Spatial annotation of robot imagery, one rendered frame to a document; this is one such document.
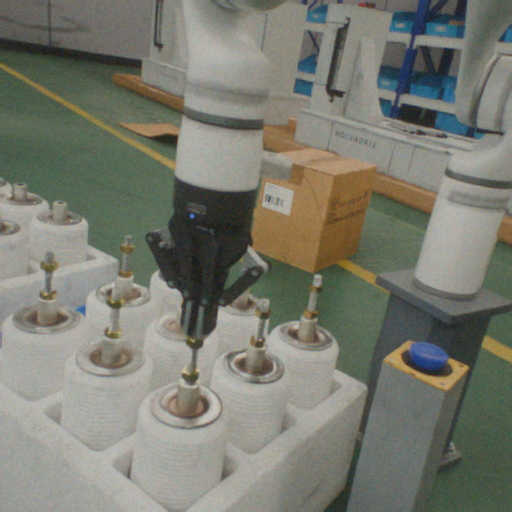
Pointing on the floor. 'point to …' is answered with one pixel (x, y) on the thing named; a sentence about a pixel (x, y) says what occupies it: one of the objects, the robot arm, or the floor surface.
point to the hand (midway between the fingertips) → (199, 317)
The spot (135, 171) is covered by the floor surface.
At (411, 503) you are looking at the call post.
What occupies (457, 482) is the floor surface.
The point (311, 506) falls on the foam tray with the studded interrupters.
